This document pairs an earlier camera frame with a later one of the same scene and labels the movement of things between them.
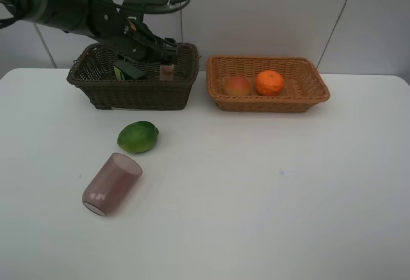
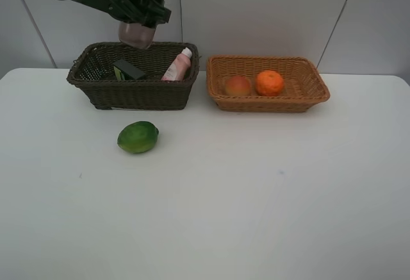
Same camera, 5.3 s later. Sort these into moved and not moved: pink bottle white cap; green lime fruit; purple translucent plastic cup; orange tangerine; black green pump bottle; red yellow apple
Moved: pink bottle white cap; purple translucent plastic cup
Not moved: green lime fruit; red yellow apple; orange tangerine; black green pump bottle
